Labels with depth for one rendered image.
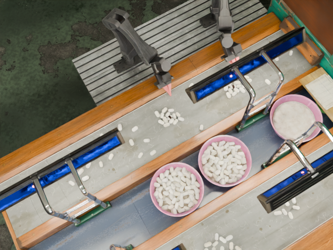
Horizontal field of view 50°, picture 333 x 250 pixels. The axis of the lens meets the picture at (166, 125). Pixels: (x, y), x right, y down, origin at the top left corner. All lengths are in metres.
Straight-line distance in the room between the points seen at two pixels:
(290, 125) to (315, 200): 0.40
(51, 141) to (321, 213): 1.40
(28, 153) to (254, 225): 1.20
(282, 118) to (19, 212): 1.43
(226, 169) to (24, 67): 1.98
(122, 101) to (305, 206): 1.07
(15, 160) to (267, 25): 1.58
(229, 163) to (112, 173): 0.60
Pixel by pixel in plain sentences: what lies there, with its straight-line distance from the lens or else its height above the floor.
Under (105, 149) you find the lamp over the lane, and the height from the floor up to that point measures 1.07.
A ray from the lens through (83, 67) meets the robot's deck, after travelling 2.22.
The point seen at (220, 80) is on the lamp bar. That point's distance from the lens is 1.63.
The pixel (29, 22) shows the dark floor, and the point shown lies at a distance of 3.43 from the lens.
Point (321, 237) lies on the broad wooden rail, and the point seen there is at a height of 0.77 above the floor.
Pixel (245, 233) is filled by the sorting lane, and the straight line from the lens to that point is 1.81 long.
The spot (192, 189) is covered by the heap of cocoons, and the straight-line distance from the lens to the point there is 1.83.
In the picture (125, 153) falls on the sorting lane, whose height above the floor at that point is 0.74.
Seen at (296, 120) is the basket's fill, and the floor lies 0.74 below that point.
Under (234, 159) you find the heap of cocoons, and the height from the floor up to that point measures 0.74.
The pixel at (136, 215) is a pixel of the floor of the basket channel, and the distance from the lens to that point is 1.88.
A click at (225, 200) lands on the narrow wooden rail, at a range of 1.79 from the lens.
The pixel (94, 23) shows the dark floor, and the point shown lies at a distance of 3.24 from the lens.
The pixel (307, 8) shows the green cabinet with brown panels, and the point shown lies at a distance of 2.06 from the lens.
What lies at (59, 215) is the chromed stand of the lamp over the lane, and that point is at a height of 1.03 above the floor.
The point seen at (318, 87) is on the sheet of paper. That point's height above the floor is 0.78.
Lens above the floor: 2.52
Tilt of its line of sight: 69 degrees down
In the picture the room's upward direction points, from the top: 8 degrees counter-clockwise
